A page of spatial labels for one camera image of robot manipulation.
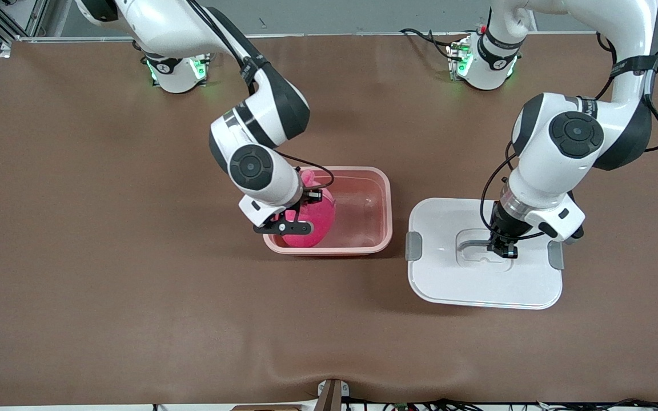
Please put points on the silver metal bracket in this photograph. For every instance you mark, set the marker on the silver metal bracket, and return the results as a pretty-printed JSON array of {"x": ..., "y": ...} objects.
[{"x": 345, "y": 388}]

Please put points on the white box lid grey latches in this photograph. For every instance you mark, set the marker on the white box lid grey latches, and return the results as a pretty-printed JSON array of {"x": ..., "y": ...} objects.
[{"x": 477, "y": 285}]

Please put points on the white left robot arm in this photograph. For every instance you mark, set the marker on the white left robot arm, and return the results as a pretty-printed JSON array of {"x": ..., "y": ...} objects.
[{"x": 540, "y": 177}]

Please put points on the brown upright post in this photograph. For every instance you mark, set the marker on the brown upright post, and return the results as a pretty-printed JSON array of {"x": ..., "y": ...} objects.
[{"x": 330, "y": 399}]

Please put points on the pink plush toy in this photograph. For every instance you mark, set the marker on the pink plush toy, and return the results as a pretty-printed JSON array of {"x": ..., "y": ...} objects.
[{"x": 317, "y": 222}]

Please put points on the brown table mat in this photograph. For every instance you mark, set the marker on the brown table mat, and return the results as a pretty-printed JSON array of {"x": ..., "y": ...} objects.
[{"x": 135, "y": 285}]

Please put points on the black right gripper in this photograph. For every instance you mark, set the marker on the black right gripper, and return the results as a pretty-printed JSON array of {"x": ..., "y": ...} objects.
[{"x": 310, "y": 197}]

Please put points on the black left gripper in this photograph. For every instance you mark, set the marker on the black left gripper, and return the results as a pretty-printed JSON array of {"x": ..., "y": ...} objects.
[{"x": 502, "y": 225}]

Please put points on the brown flat board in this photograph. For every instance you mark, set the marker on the brown flat board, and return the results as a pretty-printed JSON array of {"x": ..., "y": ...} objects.
[{"x": 266, "y": 408}]

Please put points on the aluminium frame profile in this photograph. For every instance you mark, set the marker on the aluminium frame profile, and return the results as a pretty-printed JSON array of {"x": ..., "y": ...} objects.
[{"x": 37, "y": 17}]

